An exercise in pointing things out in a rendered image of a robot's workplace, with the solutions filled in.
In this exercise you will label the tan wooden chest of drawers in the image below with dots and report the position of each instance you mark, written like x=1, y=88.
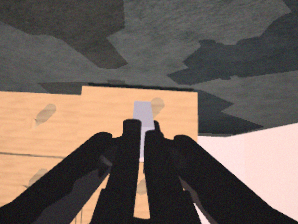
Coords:
x=31, y=157

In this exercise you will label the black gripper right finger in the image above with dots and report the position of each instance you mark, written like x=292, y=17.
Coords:
x=220, y=196

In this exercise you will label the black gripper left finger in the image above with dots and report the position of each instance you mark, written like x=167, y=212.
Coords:
x=60, y=194

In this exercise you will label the light wooden drawer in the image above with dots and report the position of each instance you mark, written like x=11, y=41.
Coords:
x=16, y=174
x=103, y=109
x=141, y=210
x=50, y=129

